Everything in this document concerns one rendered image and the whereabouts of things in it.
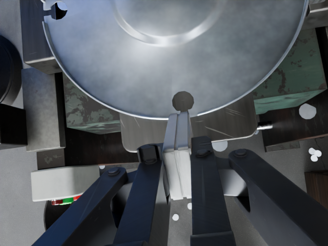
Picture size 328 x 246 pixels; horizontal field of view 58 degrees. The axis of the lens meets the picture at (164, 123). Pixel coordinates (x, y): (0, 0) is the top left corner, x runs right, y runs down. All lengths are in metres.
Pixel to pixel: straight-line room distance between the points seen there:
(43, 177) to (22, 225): 0.80
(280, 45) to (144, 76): 0.14
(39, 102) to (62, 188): 0.14
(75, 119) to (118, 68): 0.18
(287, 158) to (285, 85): 0.67
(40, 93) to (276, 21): 0.37
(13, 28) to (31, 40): 0.97
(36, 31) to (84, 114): 0.14
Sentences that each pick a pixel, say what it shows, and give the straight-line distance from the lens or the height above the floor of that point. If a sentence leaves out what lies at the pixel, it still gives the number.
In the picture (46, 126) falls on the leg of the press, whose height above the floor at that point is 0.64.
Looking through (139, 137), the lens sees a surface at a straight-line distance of 0.31.
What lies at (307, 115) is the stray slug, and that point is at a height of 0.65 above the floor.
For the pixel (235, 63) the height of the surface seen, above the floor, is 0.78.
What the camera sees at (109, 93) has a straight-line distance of 0.32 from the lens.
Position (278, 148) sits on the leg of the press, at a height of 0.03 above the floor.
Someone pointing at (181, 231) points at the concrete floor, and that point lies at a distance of 1.12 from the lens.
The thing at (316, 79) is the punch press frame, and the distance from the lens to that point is 0.48.
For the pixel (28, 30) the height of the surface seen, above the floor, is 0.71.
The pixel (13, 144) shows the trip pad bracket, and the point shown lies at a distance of 0.50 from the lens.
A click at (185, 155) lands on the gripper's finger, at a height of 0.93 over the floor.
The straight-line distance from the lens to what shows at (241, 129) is 0.30.
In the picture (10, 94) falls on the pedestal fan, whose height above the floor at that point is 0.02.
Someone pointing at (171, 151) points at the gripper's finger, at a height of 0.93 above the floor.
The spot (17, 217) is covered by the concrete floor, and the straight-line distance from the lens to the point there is 1.32.
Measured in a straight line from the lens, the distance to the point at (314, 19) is 0.46.
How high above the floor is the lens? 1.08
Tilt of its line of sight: 79 degrees down
